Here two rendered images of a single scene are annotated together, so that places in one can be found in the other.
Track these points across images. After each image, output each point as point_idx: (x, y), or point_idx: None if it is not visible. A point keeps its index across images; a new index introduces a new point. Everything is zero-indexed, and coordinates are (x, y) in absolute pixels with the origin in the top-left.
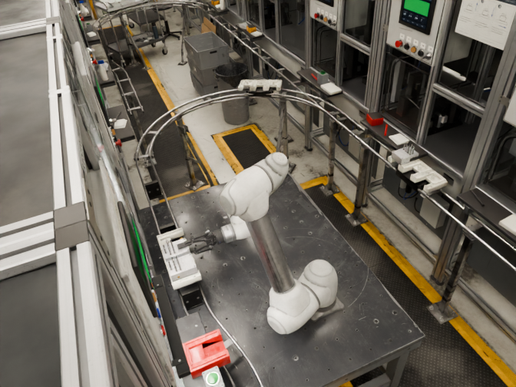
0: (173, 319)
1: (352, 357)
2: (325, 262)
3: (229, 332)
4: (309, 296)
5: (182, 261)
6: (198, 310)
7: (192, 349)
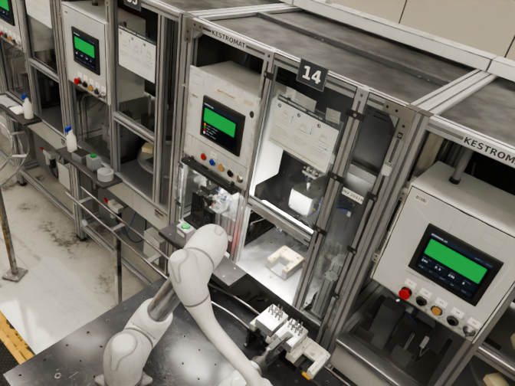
0: (205, 174)
1: (86, 334)
2: (117, 348)
3: None
4: (132, 320)
5: (273, 319)
6: (245, 337)
7: None
